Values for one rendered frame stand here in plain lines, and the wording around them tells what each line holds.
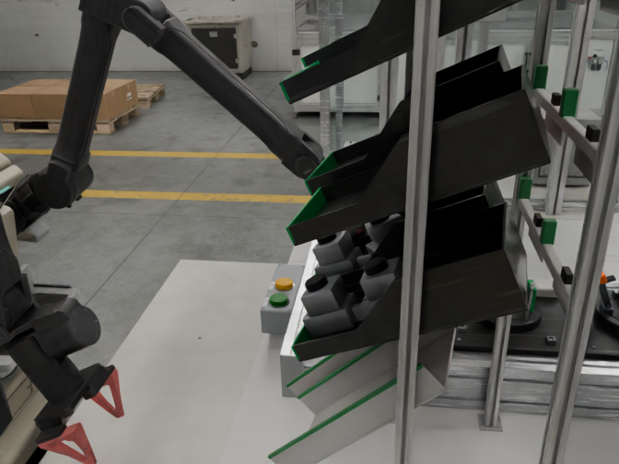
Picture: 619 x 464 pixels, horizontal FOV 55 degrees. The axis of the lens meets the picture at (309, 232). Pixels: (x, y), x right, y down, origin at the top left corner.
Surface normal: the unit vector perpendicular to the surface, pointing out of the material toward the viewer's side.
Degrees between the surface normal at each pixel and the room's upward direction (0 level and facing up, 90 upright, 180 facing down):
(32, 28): 90
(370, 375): 90
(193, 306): 0
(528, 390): 90
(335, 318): 90
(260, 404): 0
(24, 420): 8
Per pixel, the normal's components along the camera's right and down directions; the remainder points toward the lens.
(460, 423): -0.02, -0.90
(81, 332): 0.87, -0.38
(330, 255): -0.37, 0.44
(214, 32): -0.13, 0.43
